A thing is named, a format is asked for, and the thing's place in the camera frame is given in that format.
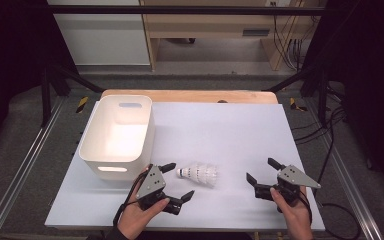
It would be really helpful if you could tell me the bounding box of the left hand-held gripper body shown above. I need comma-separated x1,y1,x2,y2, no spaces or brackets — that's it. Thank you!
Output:
135,164,183,216

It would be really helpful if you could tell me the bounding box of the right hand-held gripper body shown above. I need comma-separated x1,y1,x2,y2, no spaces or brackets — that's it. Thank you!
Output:
253,164,322,206

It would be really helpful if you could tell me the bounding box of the white plastic shuttlecock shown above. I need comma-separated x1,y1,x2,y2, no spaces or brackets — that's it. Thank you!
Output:
176,162,220,189

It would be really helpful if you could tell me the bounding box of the white plastic storage bin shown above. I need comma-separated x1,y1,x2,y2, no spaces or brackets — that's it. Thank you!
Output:
78,94,156,183

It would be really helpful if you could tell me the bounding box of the person's right hand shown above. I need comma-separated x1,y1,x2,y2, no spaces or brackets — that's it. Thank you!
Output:
269,185,314,232

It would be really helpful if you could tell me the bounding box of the person's left hand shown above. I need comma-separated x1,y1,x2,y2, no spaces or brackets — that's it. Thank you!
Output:
117,168,170,240

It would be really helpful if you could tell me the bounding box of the white table cover sheet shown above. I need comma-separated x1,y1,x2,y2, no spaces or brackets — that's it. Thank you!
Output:
44,101,326,233

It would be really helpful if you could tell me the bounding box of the yellow black tape strip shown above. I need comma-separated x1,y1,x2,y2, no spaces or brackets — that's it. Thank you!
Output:
289,97,308,113
75,96,89,114

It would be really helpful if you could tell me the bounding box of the black metal stand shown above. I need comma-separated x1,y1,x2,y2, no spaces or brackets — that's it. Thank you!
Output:
40,63,104,128
263,66,331,128

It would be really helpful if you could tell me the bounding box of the dark curtain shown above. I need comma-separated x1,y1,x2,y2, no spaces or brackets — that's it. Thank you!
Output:
0,0,78,161
309,0,384,201

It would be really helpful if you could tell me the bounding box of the white cabinet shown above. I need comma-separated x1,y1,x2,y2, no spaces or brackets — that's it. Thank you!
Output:
47,0,151,67

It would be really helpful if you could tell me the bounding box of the light wooden desk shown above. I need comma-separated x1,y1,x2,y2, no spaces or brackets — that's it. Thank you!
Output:
139,0,328,72

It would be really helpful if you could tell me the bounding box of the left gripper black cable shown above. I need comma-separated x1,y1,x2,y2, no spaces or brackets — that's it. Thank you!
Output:
112,163,154,228

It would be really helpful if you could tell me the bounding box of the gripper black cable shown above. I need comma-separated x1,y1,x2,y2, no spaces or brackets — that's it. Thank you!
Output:
298,191,313,224
112,163,154,228

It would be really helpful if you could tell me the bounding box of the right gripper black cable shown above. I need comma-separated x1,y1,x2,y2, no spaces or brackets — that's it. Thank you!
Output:
298,191,313,224

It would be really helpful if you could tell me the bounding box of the black floor cable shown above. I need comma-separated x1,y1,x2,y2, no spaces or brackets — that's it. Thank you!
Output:
319,202,361,240
293,106,348,198

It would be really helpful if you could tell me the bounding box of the aluminium floor rail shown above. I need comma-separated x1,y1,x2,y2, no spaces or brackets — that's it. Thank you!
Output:
0,96,64,240
304,99,384,240

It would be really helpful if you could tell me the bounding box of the hanging black cable bundle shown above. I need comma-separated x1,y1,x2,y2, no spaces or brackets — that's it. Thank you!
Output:
271,1,314,72

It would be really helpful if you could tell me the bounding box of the black metal frame bar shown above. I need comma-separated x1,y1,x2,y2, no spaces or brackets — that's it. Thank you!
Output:
48,4,328,16

